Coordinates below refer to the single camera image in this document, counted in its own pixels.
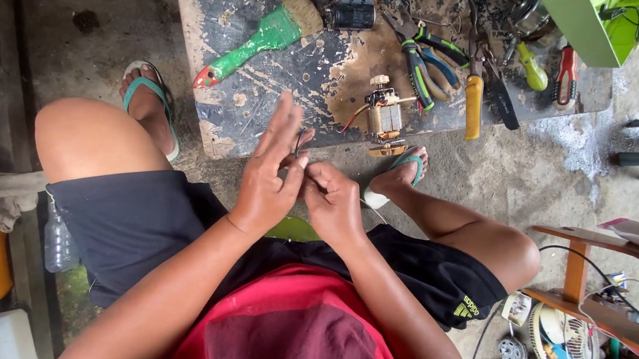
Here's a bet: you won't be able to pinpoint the small grey motor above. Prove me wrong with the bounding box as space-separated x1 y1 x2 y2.
496 335 531 359

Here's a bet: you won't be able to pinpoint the red shirt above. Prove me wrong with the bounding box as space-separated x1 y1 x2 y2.
143 247 545 359

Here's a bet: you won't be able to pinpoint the black shorts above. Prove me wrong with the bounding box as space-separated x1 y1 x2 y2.
33 156 519 354

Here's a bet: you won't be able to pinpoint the green handled paintbrush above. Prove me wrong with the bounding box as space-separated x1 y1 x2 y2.
192 0 328 103

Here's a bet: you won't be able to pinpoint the green seat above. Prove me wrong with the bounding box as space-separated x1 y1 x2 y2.
263 212 325 246

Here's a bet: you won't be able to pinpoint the round metal part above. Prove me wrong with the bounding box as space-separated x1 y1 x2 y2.
505 0 565 49

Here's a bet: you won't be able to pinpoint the worn black low workbench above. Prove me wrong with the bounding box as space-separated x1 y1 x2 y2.
145 0 625 204

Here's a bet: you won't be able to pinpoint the black utility knife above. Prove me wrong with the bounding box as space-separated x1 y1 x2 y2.
477 59 527 132

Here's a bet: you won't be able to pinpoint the red black handled screwdriver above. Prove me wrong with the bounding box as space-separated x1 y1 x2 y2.
549 43 584 112

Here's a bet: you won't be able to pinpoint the person's right hand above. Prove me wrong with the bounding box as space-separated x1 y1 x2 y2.
294 159 377 253

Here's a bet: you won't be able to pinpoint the thin black wire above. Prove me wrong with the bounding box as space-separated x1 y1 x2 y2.
293 127 308 162

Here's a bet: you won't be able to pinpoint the teal flip-flop sandal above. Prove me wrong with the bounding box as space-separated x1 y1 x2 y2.
361 148 427 216
113 58 192 165

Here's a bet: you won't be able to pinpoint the yellow green handled screwdriver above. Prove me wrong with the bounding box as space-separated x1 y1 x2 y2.
498 35 554 94

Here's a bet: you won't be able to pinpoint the person's left hand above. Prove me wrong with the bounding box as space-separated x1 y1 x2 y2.
226 87 321 242

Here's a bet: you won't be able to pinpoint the green black handled pliers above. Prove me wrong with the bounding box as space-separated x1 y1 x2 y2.
370 9 476 116

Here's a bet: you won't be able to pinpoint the white labelled small box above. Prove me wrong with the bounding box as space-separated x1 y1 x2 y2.
499 289 535 330

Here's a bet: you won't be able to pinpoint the clear plastic bottle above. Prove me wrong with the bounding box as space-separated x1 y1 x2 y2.
37 195 88 278

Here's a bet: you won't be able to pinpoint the green box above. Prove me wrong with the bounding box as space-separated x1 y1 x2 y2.
524 0 639 74

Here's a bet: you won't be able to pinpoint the yellow handled snips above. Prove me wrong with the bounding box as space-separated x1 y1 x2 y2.
452 0 498 143

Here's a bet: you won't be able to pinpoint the copper wound electric motor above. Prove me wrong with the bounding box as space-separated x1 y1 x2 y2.
337 70 423 163

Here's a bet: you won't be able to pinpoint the black cable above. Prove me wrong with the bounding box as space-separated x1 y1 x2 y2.
470 237 639 359

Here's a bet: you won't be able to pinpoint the blue handled pliers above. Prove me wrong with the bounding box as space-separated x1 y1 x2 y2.
413 45 467 105

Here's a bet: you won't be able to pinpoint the small white fan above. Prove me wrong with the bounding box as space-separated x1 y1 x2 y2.
524 300 608 359

